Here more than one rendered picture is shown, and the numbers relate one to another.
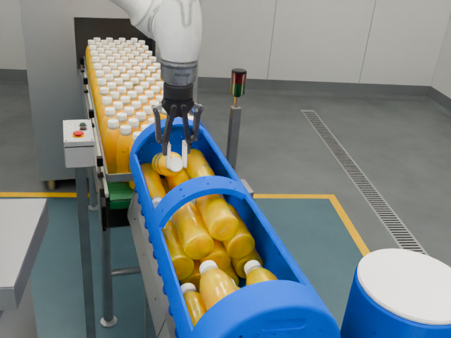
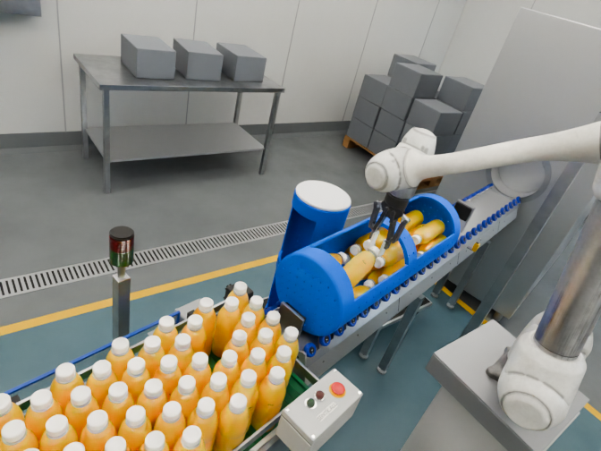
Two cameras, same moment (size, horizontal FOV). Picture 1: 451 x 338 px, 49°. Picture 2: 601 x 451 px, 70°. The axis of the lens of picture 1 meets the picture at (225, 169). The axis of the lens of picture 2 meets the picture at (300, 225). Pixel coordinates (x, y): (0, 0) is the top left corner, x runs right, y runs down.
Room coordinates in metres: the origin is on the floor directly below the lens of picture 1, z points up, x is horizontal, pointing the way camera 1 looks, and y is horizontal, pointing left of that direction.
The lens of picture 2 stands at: (2.14, 0.99, 2.00)
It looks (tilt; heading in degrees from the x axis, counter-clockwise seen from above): 32 degrees down; 234
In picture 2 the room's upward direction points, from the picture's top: 15 degrees clockwise
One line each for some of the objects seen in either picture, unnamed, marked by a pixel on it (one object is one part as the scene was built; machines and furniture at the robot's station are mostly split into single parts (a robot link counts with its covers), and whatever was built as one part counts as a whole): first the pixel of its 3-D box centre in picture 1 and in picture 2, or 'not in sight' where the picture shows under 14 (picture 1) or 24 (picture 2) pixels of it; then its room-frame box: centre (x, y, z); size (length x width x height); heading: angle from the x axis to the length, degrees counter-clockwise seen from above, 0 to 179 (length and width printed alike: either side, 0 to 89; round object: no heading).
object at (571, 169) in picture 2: not in sight; (513, 262); (-0.02, 0.01, 0.85); 0.06 x 0.06 x 1.70; 19
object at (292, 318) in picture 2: not in sight; (290, 323); (1.50, 0.19, 0.99); 0.10 x 0.02 x 0.12; 109
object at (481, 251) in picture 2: not in sight; (467, 275); (-0.44, -0.42, 0.31); 0.06 x 0.06 x 0.63; 19
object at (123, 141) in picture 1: (125, 155); (276, 378); (1.63, 0.37, 1.00); 0.07 x 0.07 x 0.19
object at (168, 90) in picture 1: (178, 98); (393, 205); (1.18, 0.14, 1.39); 0.08 x 0.07 x 0.09; 109
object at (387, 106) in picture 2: not in sight; (411, 119); (-1.70, -2.70, 0.59); 1.20 x 0.80 x 1.19; 99
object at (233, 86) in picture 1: (237, 87); (121, 253); (1.98, -0.02, 1.18); 0.06 x 0.06 x 0.05
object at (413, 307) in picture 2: not in sight; (399, 335); (0.48, -0.09, 0.31); 0.06 x 0.06 x 0.63; 19
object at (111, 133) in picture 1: (113, 148); (269, 399); (1.68, 0.43, 1.00); 0.07 x 0.07 x 0.19
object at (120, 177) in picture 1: (164, 174); (271, 339); (1.57, 0.22, 0.96); 0.40 x 0.01 x 0.03; 109
